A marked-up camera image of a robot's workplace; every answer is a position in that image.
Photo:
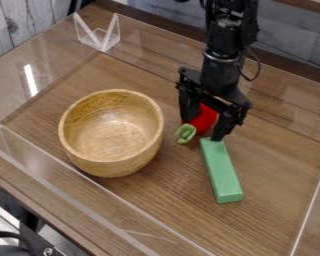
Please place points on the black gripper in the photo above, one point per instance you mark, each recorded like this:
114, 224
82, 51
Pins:
213, 86

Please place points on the red plush strawberry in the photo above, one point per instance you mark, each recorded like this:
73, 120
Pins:
198, 126

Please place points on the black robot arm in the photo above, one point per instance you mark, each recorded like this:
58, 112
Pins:
232, 24

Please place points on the wooden bowl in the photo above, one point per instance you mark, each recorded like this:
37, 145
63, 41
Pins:
111, 131

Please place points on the clear acrylic tray walls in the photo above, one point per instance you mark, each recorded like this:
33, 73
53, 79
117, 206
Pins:
158, 212

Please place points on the green rectangular block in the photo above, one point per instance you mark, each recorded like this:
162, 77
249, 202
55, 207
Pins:
225, 181

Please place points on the black metal bracket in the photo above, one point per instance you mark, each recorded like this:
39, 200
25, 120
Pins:
38, 245

